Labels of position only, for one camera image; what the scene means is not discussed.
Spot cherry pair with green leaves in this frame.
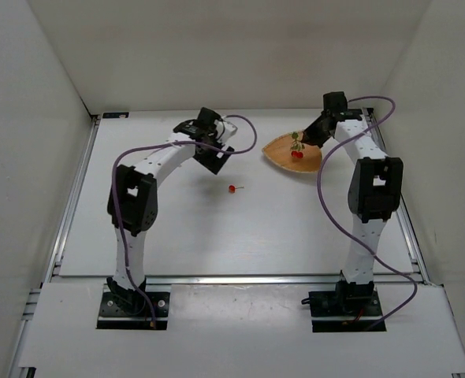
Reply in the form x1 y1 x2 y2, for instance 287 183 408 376
290 132 304 159

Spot single red cherry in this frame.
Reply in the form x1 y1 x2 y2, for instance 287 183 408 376
228 185 244 194

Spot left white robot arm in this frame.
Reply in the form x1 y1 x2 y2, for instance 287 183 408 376
106 107 237 315

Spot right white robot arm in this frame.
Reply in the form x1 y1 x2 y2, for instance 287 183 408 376
302 91 404 317

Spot woven triangular fruit basket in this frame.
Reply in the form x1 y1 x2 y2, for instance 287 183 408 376
262 131 323 173

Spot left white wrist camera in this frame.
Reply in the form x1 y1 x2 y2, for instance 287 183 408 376
215 120 237 144

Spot left black corner bracket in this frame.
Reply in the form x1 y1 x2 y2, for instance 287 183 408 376
102 112 129 119

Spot right aluminium rail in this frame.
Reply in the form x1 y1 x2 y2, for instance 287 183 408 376
362 107 432 285

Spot aluminium rail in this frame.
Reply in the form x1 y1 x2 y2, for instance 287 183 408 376
40 115 101 287
50 272 423 285
362 107 432 285

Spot front aluminium rail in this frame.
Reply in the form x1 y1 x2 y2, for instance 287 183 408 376
50 272 423 285

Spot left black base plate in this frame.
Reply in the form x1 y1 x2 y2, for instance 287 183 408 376
96 287 170 331

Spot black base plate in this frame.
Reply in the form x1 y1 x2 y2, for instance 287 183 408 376
96 287 170 331
301 291 387 333

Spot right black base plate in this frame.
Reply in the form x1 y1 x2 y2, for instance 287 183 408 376
301 291 387 333

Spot left aluminium rail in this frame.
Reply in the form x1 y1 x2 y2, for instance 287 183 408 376
40 115 101 287

